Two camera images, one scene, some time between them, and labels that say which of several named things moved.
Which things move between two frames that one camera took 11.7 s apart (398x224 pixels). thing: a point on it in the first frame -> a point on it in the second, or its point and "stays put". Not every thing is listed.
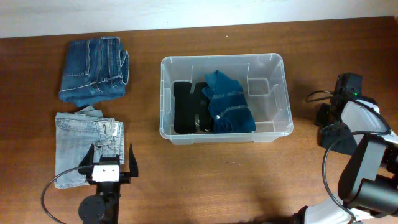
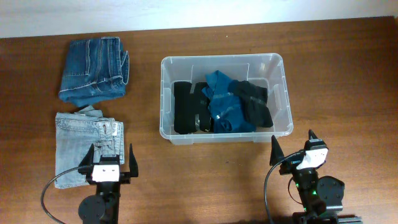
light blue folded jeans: [74, 134] stays put
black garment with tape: [187, 105] stays put
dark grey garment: [338, 137] -> [254, 101]
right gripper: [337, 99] -> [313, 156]
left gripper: [125, 177] stays put
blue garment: [228, 105] stays put
